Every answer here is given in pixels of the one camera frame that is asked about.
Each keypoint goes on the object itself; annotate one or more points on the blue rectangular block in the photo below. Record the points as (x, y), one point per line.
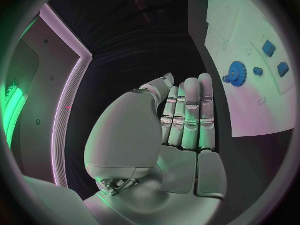
(268, 47)

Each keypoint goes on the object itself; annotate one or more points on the blue gear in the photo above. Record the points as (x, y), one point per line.
(238, 75)

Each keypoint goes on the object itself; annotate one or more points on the blue wedge block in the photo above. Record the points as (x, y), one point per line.
(283, 69)

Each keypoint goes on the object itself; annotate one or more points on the white task board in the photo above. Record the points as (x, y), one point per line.
(253, 106)

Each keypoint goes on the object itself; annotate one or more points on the blue flanged peg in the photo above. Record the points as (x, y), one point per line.
(257, 70)

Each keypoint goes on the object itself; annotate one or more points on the glowing light bar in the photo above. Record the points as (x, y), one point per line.
(12, 116)

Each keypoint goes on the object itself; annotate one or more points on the small blue peg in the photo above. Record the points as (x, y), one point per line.
(226, 79)

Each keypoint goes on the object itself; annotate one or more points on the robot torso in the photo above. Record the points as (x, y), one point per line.
(46, 97)

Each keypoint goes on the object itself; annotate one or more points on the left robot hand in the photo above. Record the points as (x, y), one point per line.
(187, 168)

